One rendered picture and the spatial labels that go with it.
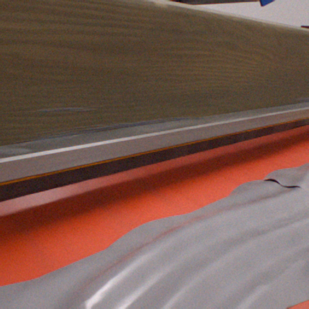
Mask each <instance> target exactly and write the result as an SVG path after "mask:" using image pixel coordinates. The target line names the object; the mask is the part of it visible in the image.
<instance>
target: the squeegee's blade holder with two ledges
mask: <svg viewBox="0 0 309 309"><path fill-rule="evenodd" d="M303 118H309V102H304V103H295V104H287V105H282V106H278V107H269V108H264V109H255V110H247V111H242V112H234V113H225V114H220V115H212V116H203V117H198V118H189V119H180V120H175V121H167V122H166V123H157V124H149V125H144V126H135V127H126V128H121V129H113V130H104V131H103V132H95V133H87V134H81V135H73V136H64V137H59V138H51V139H44V140H41V141H33V142H25V143H19V144H12V145H3V146H0V183H3V182H8V181H12V180H17V179H23V178H26V177H32V176H38V175H41V174H46V173H52V172H56V171H59V170H64V169H68V168H74V167H79V166H82V165H88V164H94V163H97V162H103V161H106V160H109V159H115V158H121V157H124V156H130V155H136V154H140V153H145V152H149V151H151V150H157V149H160V148H167V147H172V146H176V145H182V144H187V143H191V142H196V141H199V140H203V139H208V138H214V137H218V136H223V135H229V134H233V133H238V132H244V131H248V130H250V129H256V128H259V127H265V126H271V125H274V124H279V123H285V122H289V121H294V120H298V119H303Z"/></svg>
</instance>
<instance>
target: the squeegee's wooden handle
mask: <svg viewBox="0 0 309 309"><path fill-rule="evenodd" d="M304 102H309V29H308V28H302V27H296V26H292V25H289V24H282V23H279V22H273V21H267V20H263V19H257V18H253V17H250V16H243V15H240V14H234V13H227V12H223V11H217V10H214V9H211V8H205V7H198V6H194V5H188V4H182V3H178V2H171V1H166V0H0V146H3V145H12V144H19V143H25V142H33V141H41V140H44V139H51V138H59V137H64V136H73V135H81V134H87V133H95V132H103V131H104V130H113V129H121V128H126V127H135V126H144V125H149V124H157V123H166V122H167V121H175V120H180V119H189V118H198V117H203V116H212V115H220V114H225V113H234V112H242V111H247V110H255V109H264V108H269V107H278V106H282V105H287V104H295V103H304Z"/></svg>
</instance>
